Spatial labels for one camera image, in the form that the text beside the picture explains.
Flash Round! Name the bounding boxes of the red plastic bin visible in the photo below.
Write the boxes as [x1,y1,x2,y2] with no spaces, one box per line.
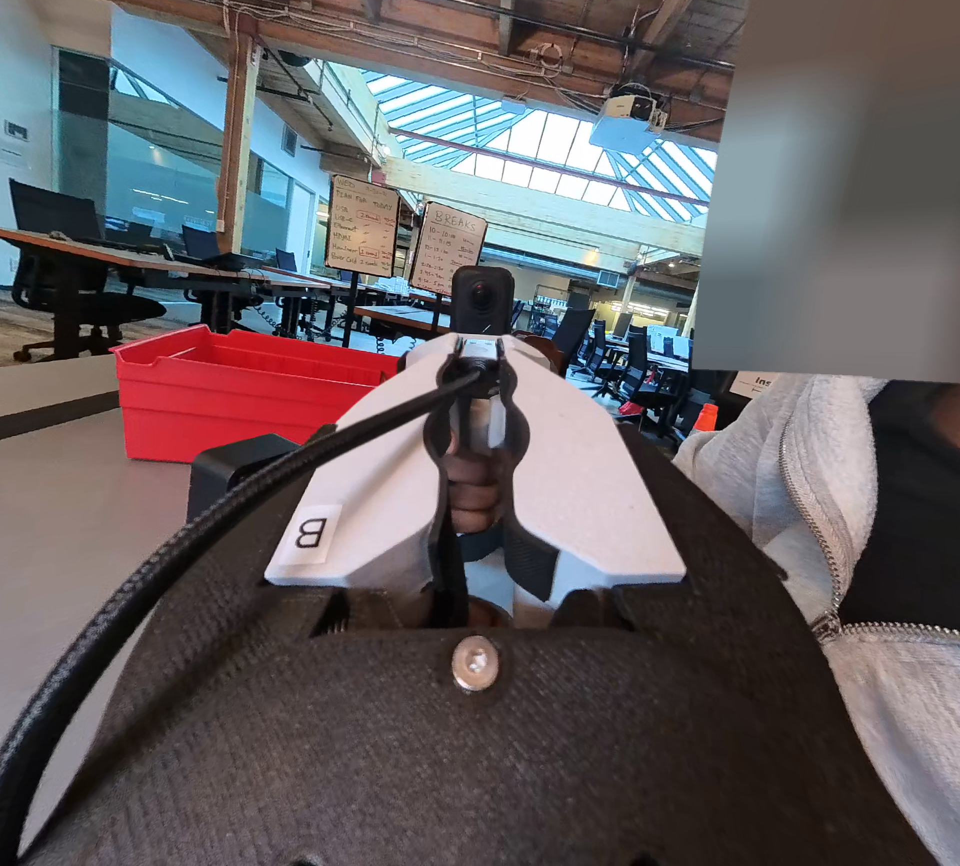
[111,324,402,463]

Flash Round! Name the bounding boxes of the black braided usb cable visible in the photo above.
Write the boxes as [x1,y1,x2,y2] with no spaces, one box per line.
[0,337,504,863]

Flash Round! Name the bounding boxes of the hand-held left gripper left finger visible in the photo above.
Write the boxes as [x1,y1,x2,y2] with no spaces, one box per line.
[262,333,470,593]

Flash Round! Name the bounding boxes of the handwritten whiteboard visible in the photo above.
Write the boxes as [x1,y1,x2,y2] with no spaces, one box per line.
[326,173,400,276]
[408,200,489,297]

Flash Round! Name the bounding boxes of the person's right hand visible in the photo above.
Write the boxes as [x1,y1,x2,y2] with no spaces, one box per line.
[444,457,505,537]

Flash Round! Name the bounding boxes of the wooden desk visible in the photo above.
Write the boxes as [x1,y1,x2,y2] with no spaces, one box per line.
[0,228,331,357]

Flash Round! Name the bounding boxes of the white ceiling projector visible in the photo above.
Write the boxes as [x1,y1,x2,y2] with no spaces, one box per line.
[588,83,669,154]

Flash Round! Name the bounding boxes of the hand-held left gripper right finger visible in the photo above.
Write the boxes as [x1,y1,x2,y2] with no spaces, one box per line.
[496,333,689,619]

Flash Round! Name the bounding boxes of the black office chair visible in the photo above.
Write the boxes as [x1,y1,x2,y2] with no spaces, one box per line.
[9,179,168,364]

